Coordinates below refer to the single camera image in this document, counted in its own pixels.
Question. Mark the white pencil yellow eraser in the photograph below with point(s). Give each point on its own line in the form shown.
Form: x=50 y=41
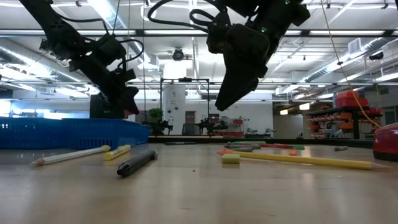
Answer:
x=71 y=154

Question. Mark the red stapler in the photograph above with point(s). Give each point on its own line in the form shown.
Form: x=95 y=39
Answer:
x=387 y=140

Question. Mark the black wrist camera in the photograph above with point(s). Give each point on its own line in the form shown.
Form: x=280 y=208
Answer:
x=219 y=34
x=110 y=46

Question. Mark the background robot station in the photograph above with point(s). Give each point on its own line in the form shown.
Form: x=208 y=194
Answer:
x=211 y=126

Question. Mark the yellow highlighter pen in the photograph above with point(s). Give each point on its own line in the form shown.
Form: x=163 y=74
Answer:
x=117 y=152

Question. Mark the lime green eraser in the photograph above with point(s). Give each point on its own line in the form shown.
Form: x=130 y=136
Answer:
x=230 y=158

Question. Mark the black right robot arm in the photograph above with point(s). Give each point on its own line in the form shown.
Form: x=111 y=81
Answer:
x=280 y=15

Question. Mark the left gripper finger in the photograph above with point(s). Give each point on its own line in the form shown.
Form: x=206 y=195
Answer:
x=126 y=99

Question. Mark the slim black pen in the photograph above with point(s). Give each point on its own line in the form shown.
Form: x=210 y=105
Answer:
x=136 y=162

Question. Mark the background potted plant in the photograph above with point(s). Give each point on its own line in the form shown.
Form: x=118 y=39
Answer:
x=155 y=115

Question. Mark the white cylindrical tank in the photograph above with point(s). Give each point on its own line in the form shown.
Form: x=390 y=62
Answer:
x=174 y=102

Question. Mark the black metal gantry frame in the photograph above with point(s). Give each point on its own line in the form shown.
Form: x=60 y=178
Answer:
x=185 y=80

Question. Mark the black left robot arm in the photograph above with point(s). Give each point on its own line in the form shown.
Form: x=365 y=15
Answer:
x=56 y=28

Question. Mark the black ceiling camera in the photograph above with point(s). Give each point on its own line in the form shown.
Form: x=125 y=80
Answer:
x=178 y=54

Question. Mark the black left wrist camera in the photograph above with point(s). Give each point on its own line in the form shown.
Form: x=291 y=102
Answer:
x=110 y=46

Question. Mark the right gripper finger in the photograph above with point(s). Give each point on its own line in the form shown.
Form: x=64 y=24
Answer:
x=236 y=87

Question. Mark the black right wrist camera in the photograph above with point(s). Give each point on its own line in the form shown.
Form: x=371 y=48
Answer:
x=219 y=34

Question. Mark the shelf with orange bins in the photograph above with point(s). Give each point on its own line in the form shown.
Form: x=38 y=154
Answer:
x=342 y=118

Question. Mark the blue plastic bin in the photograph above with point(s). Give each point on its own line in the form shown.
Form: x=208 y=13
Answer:
x=31 y=133
x=93 y=133

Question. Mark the black table frame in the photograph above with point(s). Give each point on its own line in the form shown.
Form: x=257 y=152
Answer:
x=323 y=142

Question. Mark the gray crayon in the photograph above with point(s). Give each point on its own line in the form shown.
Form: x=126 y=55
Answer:
x=341 y=148
x=244 y=149

